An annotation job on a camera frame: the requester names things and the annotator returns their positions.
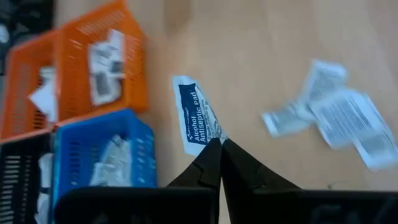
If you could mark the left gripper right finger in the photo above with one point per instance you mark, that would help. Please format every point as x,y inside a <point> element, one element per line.
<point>245,177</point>

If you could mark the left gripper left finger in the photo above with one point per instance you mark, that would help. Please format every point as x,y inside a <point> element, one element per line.
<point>205,171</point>

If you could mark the white text packet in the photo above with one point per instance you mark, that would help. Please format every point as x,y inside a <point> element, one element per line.
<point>194,115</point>

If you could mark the white packet black square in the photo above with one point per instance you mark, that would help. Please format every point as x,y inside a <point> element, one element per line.
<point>116,53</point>
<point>104,88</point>
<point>99,57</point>

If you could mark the long white strip packet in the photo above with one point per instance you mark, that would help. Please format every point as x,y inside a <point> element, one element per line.
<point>48,73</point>

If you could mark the blue plastic basket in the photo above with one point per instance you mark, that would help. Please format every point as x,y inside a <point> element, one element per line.
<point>77,146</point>

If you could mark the orange plastic basket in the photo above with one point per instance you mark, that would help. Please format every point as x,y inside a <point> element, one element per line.
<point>74,87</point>
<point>18,93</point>

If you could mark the black plastic basket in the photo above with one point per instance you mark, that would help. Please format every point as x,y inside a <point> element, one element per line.
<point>18,174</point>

